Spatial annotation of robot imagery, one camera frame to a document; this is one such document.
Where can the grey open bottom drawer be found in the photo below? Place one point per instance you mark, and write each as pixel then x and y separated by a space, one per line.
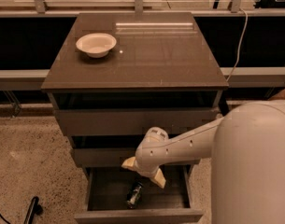
pixel 108 188

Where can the cardboard box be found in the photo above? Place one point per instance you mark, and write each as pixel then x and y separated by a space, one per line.
pixel 279 96

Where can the white bowl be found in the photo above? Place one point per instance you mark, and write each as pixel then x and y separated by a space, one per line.
pixel 96 45

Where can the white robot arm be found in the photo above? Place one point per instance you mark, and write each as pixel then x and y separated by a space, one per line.
pixel 247 152

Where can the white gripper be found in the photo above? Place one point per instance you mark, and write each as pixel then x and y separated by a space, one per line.
pixel 144 168

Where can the metal railing frame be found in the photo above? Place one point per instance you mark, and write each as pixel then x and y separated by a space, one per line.
pixel 31 31

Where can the grey drawer cabinet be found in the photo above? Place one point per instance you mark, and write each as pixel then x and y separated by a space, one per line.
pixel 160 61

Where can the green soda can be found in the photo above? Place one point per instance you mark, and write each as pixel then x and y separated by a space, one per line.
pixel 134 195

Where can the grey middle drawer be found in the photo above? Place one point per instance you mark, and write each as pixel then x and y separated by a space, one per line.
pixel 113 151

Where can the grey top drawer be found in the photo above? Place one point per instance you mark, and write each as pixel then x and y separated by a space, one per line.
pixel 106 122

